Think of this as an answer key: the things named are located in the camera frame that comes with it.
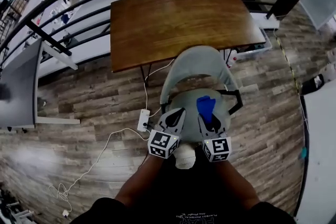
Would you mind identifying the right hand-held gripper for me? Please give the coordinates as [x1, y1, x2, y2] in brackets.
[196, 112, 233, 163]

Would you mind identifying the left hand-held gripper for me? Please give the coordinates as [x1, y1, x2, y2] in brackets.
[148, 108, 187, 159]

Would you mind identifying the blue cloth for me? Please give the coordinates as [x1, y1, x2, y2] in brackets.
[196, 95, 217, 124]

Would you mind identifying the grey fabric chair seat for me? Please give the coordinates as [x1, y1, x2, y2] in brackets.
[169, 88, 232, 145]

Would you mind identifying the grey upholstered chair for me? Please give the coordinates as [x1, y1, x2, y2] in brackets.
[160, 45, 244, 145]

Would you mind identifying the person's left forearm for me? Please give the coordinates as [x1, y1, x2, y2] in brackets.
[114, 154, 165, 207]

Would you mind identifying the person's right forearm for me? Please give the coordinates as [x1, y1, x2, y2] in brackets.
[215, 158, 260, 210]

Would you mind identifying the white power strip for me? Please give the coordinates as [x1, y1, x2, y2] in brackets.
[137, 109, 151, 132]

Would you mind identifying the person's black shirt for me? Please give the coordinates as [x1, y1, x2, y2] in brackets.
[69, 149, 297, 224]

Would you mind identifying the clear plastic storage box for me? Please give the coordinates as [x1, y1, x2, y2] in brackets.
[235, 28, 272, 61]

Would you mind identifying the brown wooden table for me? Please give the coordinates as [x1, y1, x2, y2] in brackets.
[110, 0, 266, 87]

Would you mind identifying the black trash bin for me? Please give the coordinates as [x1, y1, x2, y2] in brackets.
[301, 74, 325, 95]

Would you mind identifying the grey panel on white stand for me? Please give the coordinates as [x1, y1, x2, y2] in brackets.
[0, 38, 81, 131]

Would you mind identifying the white power cable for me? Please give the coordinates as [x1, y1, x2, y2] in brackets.
[143, 59, 175, 111]
[148, 106, 162, 118]

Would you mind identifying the long white charger cable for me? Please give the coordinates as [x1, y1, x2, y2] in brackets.
[48, 127, 150, 212]

